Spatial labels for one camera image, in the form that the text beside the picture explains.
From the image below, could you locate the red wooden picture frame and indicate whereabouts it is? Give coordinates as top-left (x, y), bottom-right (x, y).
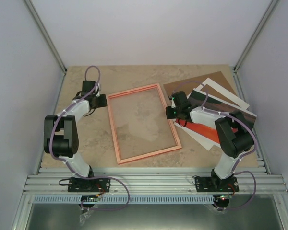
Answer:
top-left (107, 83), bottom-right (182, 164)

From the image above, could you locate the red sunset photo print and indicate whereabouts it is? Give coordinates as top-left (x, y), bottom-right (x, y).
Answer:
top-left (175, 88), bottom-right (257, 147)

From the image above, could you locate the white photo mat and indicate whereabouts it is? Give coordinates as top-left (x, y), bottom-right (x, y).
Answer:
top-left (196, 78), bottom-right (250, 109)

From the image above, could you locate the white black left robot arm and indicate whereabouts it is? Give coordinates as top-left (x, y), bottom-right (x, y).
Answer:
top-left (43, 80), bottom-right (107, 191)

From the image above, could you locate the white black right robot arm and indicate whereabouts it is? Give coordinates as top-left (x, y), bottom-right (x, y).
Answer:
top-left (166, 90), bottom-right (257, 191)

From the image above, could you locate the brown cardboard backing board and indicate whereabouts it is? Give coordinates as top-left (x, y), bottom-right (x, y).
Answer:
top-left (163, 71), bottom-right (236, 104)

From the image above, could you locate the clear plastic bag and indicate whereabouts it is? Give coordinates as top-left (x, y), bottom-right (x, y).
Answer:
top-left (79, 209), bottom-right (92, 226)

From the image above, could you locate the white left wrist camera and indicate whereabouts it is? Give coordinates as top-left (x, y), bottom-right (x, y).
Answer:
top-left (97, 84), bottom-right (102, 94)

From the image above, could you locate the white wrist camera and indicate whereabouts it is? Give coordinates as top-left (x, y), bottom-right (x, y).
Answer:
top-left (168, 95), bottom-right (176, 108)
top-left (97, 84), bottom-right (102, 94)

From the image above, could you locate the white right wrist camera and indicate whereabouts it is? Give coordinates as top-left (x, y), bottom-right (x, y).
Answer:
top-left (168, 95), bottom-right (176, 108)

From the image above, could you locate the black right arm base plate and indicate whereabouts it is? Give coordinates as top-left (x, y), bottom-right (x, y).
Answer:
top-left (192, 176), bottom-right (240, 193)

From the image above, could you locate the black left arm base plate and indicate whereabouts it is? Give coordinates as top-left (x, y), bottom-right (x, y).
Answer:
top-left (67, 177), bottom-right (111, 193)

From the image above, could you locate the aluminium rail platform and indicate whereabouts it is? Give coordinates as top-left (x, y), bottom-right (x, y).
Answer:
top-left (24, 167), bottom-right (288, 195)

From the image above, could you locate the grey slotted cable duct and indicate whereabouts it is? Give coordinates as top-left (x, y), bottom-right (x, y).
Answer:
top-left (33, 195), bottom-right (214, 205)

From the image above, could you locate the aluminium corner post left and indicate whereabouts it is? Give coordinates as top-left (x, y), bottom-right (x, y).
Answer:
top-left (23, 0), bottom-right (67, 75)

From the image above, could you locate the aluminium corner post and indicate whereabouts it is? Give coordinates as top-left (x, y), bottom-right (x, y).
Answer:
top-left (232, 0), bottom-right (280, 74)
top-left (23, 0), bottom-right (67, 75)

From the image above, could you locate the aluminium corner post right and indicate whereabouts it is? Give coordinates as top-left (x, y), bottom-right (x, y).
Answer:
top-left (232, 0), bottom-right (280, 74)

